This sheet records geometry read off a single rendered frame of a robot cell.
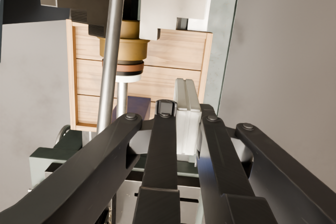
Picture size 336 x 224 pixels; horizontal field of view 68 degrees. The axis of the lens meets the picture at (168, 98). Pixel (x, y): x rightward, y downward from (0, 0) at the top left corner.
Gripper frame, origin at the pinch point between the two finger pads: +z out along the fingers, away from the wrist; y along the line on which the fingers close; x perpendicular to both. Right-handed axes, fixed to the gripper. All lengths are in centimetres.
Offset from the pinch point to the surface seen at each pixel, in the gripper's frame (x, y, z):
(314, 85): -29, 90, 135
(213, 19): 5, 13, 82
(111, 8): 6.4, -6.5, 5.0
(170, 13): 6.2, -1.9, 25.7
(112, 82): 0.5, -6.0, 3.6
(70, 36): -2, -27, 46
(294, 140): -68, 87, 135
